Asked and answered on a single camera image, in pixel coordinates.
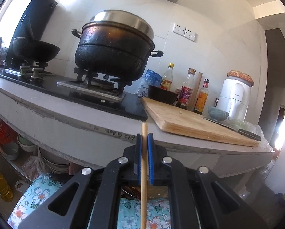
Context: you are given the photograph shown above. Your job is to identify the crumpled clear plastic bag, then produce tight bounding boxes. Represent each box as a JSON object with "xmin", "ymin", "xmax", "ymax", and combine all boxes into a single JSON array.
[{"xmin": 228, "ymin": 120, "xmax": 273, "ymax": 152}]

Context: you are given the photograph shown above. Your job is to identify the black gas stove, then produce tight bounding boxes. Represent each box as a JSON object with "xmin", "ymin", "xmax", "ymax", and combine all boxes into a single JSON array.
[{"xmin": 0, "ymin": 61, "xmax": 149, "ymax": 122}]

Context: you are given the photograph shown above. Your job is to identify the red snack bags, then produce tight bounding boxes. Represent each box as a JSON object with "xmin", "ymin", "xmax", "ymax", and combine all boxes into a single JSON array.
[{"xmin": 0, "ymin": 121, "xmax": 17, "ymax": 146}]

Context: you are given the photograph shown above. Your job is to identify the grey concrete kitchen counter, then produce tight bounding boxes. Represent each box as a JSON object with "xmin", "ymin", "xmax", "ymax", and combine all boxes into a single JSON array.
[{"xmin": 0, "ymin": 73, "xmax": 276, "ymax": 179}]

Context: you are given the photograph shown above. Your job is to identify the black wok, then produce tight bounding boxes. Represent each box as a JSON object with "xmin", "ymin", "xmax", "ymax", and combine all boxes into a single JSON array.
[{"xmin": 13, "ymin": 14, "xmax": 61, "ymax": 61}]

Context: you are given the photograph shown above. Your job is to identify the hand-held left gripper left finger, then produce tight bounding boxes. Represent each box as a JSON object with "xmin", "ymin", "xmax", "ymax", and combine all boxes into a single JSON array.
[{"xmin": 17, "ymin": 134, "xmax": 143, "ymax": 229}]

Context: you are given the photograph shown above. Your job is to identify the yellow cap sauce bottle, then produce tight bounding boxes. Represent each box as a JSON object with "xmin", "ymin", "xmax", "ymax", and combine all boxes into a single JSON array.
[{"xmin": 160, "ymin": 63, "xmax": 175, "ymax": 91}]

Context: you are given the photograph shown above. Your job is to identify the light green bowl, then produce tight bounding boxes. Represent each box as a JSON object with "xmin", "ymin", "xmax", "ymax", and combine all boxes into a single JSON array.
[{"xmin": 3, "ymin": 142, "xmax": 19, "ymax": 161}]

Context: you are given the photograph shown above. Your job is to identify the red label sauce bottle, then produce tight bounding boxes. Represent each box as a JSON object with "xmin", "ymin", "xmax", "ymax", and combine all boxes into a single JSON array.
[{"xmin": 176, "ymin": 68, "xmax": 196, "ymax": 110}]

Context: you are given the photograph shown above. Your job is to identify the black cooking pot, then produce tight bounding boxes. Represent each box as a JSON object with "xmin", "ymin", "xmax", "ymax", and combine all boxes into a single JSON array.
[{"xmin": 71, "ymin": 20, "xmax": 164, "ymax": 80}]

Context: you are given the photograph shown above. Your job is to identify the wooden rolling pin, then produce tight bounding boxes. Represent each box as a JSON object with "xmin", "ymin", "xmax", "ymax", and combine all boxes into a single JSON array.
[{"xmin": 188, "ymin": 72, "xmax": 203, "ymax": 111}]

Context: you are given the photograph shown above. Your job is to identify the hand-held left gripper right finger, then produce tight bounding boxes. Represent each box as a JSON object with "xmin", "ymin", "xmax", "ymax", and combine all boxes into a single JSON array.
[{"xmin": 146, "ymin": 133, "xmax": 269, "ymax": 229}]

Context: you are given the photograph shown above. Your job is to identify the stainless steel pot lid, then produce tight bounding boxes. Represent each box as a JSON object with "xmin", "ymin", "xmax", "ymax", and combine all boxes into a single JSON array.
[{"xmin": 89, "ymin": 10, "xmax": 154, "ymax": 41}]

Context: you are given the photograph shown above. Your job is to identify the white wall outlet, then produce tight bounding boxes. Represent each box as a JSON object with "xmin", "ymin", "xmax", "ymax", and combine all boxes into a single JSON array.
[
  {"xmin": 172, "ymin": 23, "xmax": 186, "ymax": 35},
  {"xmin": 184, "ymin": 28, "xmax": 196, "ymax": 41}
]

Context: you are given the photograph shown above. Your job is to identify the black bowl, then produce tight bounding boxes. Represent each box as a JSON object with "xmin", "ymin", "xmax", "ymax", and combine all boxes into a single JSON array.
[{"xmin": 148, "ymin": 85, "xmax": 179, "ymax": 105}]

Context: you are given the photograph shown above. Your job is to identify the stack of ceramic bowls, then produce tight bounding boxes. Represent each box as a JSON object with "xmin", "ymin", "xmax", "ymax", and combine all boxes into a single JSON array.
[{"xmin": 16, "ymin": 134, "xmax": 36, "ymax": 152}]

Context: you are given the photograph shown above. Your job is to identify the kitchen knife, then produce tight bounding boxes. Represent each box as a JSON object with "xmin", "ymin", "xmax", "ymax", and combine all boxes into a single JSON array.
[{"xmin": 202, "ymin": 116, "xmax": 262, "ymax": 142}]

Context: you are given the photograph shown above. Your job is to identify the patterned white plate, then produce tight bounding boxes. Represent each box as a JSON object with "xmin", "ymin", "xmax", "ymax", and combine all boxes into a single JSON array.
[{"xmin": 39, "ymin": 148, "xmax": 71, "ymax": 173}]

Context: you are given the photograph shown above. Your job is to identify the tall black kitchen appliance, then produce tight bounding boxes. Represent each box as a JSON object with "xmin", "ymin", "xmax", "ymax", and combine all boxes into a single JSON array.
[{"xmin": 6, "ymin": 0, "xmax": 58, "ymax": 62}]

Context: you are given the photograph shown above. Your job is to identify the brown wooden door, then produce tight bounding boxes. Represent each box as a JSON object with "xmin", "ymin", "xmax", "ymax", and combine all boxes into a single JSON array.
[{"xmin": 277, "ymin": 105, "xmax": 285, "ymax": 148}]

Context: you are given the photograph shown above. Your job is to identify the floral turquoise blanket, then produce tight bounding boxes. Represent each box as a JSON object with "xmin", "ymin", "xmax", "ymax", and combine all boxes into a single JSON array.
[{"xmin": 7, "ymin": 173, "xmax": 171, "ymax": 229}]

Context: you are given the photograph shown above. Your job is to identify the blue-grey bowl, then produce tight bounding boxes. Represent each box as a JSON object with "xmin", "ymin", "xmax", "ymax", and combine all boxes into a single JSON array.
[{"xmin": 208, "ymin": 105, "xmax": 231, "ymax": 122}]

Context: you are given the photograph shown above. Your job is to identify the red cap sauce bottle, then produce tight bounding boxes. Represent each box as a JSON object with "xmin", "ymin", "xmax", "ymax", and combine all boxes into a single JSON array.
[{"xmin": 193, "ymin": 79, "xmax": 210, "ymax": 115}]

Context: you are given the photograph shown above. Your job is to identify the small white plastic bag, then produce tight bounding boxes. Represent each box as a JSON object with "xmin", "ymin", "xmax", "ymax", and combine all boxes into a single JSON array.
[{"xmin": 15, "ymin": 180, "xmax": 31, "ymax": 194}]

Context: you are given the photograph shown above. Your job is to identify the wooden cutting board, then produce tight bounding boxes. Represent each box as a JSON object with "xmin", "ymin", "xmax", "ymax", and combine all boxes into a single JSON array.
[{"xmin": 141, "ymin": 97, "xmax": 259, "ymax": 148}]

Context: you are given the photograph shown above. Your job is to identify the woven straw lid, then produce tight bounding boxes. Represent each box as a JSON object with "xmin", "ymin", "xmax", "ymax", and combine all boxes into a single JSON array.
[{"xmin": 227, "ymin": 70, "xmax": 254, "ymax": 86}]

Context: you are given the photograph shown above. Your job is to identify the blue plastic bag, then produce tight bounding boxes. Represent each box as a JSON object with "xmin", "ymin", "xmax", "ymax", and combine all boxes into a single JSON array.
[{"xmin": 134, "ymin": 70, "xmax": 162, "ymax": 98}]

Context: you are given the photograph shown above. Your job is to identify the single wooden chopstick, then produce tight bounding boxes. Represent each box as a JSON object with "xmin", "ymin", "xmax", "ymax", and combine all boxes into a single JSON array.
[{"xmin": 140, "ymin": 123, "xmax": 148, "ymax": 229}]

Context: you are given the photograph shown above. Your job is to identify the white kitchen appliance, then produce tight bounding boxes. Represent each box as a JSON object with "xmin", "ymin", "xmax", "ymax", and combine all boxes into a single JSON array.
[{"xmin": 215, "ymin": 77, "xmax": 251, "ymax": 121}]

